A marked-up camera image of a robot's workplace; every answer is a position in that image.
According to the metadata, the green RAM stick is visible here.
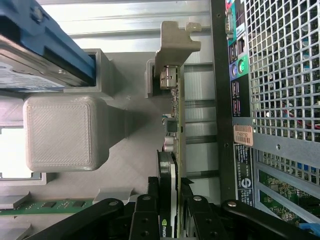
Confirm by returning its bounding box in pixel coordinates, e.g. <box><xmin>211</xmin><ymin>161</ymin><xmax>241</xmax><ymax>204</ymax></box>
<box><xmin>0</xmin><ymin>199</ymin><xmax>94</xmax><ymax>217</ymax></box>

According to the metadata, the black open PC case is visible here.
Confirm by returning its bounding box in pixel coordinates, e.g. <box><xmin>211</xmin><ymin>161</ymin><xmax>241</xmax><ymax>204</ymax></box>
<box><xmin>209</xmin><ymin>0</ymin><xmax>320</xmax><ymax>240</ymax></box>

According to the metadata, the grey printed parts rack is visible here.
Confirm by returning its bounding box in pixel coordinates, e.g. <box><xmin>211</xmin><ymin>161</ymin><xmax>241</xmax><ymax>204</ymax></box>
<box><xmin>0</xmin><ymin>48</ymin><xmax>186</xmax><ymax>240</ymax></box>

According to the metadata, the hard disk in blue caddy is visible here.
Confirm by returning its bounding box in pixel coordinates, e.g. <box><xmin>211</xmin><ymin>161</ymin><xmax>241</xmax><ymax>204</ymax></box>
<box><xmin>0</xmin><ymin>0</ymin><xmax>98</xmax><ymax>95</ymax></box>

